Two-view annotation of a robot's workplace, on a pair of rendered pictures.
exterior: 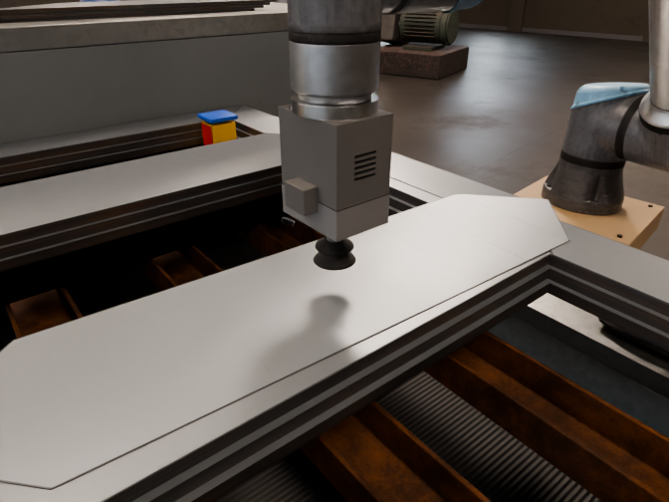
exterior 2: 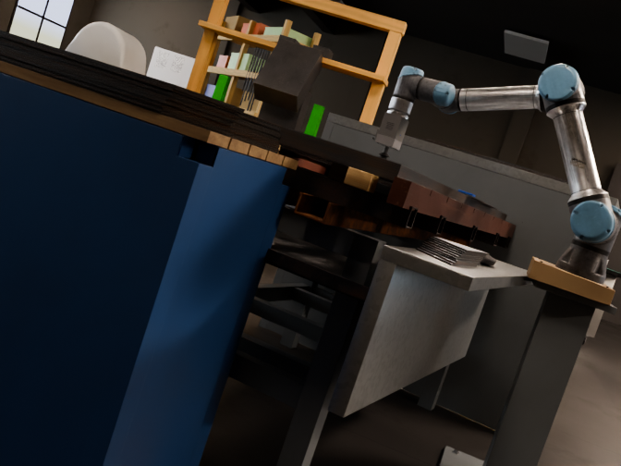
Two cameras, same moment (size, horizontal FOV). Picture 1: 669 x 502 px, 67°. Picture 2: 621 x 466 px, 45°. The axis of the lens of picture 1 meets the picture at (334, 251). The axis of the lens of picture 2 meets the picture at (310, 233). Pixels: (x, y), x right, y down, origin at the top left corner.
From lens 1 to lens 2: 2.36 m
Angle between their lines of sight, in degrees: 62
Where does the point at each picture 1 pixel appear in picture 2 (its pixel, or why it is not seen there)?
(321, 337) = not seen: hidden behind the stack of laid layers
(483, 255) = not seen: hidden behind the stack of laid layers
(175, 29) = (492, 166)
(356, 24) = (398, 93)
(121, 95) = (451, 183)
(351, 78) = (394, 104)
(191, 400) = not seen: hidden behind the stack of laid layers
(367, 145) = (392, 121)
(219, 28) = (516, 174)
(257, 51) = (533, 194)
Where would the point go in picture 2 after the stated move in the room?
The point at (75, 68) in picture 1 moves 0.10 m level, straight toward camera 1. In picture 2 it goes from (439, 165) to (429, 160)
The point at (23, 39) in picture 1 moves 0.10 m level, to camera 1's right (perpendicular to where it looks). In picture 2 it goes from (427, 146) to (441, 149)
